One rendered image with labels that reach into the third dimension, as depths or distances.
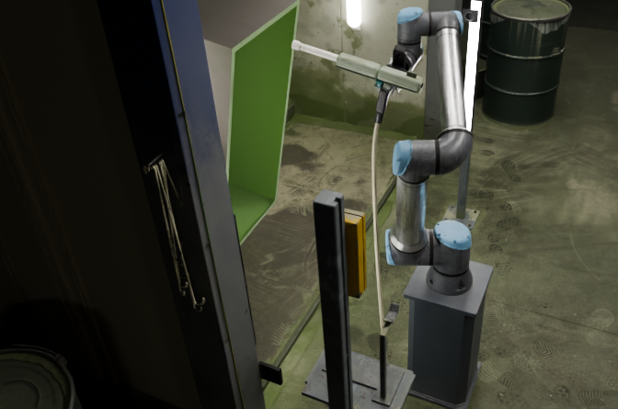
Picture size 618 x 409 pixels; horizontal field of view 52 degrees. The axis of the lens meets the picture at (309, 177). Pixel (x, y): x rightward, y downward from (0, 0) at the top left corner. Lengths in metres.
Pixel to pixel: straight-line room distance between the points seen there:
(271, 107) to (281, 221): 1.08
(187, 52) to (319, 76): 3.30
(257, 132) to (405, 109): 1.74
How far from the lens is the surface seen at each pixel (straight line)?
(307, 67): 5.00
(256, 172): 3.51
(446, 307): 2.67
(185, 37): 1.73
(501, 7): 5.11
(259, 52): 3.13
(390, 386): 2.19
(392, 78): 2.18
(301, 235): 3.96
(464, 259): 2.63
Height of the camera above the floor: 2.52
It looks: 34 degrees down
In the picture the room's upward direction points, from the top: 5 degrees counter-clockwise
